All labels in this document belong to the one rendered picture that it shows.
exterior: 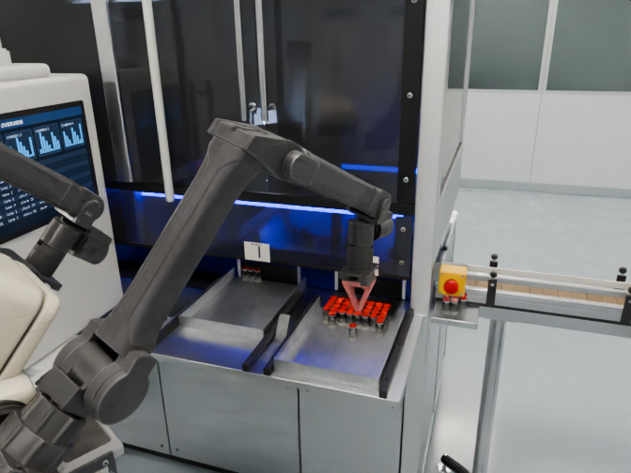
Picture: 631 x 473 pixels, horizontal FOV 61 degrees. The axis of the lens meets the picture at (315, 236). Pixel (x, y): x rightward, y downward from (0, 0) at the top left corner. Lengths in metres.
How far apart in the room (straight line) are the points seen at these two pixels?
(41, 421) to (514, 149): 5.70
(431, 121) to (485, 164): 4.75
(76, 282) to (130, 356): 1.04
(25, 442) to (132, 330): 0.17
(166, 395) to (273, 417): 0.44
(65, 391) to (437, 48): 1.08
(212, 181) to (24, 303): 0.30
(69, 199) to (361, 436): 1.24
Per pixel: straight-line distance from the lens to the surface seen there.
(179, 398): 2.13
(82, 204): 1.11
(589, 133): 6.13
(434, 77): 1.39
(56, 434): 0.74
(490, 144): 6.09
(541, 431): 2.68
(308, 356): 1.39
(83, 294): 1.78
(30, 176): 1.06
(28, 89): 1.59
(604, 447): 2.70
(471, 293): 1.66
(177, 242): 0.70
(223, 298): 1.69
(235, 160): 0.70
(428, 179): 1.44
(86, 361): 0.75
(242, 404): 2.00
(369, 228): 1.13
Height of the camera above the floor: 1.66
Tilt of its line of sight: 21 degrees down
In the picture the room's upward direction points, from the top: 1 degrees counter-clockwise
